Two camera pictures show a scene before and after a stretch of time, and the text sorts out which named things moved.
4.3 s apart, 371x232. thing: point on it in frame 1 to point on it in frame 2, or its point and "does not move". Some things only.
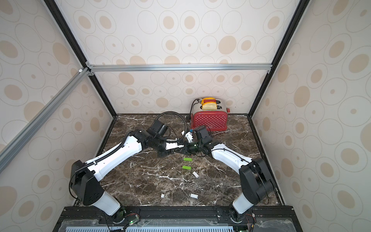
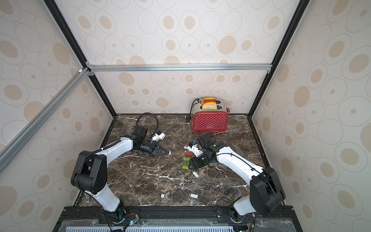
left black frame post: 75,43 does not move
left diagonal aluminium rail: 8,153 does not move
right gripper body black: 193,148 to 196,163
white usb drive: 195,173 does not move
